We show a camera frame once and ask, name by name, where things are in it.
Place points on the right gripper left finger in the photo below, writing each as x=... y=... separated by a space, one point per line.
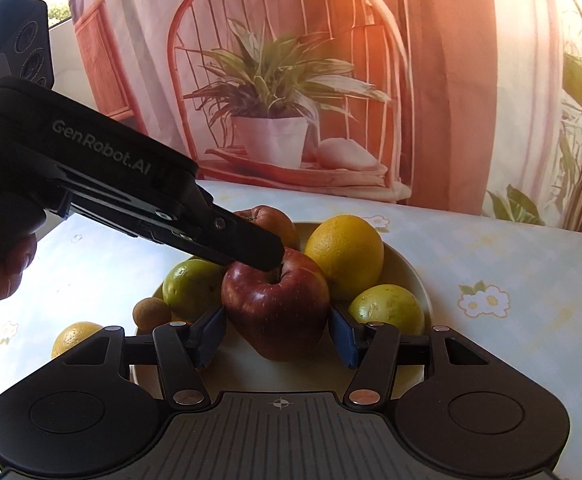
x=184 y=348

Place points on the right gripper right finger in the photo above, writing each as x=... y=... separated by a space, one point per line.
x=369 y=349

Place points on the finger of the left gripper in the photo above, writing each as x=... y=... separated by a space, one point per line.
x=213 y=233

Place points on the green apple spotted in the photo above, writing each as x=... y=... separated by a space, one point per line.
x=389 y=304

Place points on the small brown longan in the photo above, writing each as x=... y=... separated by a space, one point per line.
x=150 y=313

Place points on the dark brownish red apple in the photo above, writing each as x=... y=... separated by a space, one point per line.
x=275 y=221

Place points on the green apple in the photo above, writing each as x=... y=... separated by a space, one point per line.
x=192 y=288

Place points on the shiny red apple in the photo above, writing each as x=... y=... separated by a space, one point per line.
x=281 y=313

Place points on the large yellow orange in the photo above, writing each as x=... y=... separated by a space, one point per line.
x=350 y=253

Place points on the yellow lemon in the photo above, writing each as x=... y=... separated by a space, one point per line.
x=72 y=335

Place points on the floral checked tablecloth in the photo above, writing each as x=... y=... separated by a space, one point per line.
x=514 y=289

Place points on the printed room backdrop cloth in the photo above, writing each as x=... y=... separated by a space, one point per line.
x=472 y=106

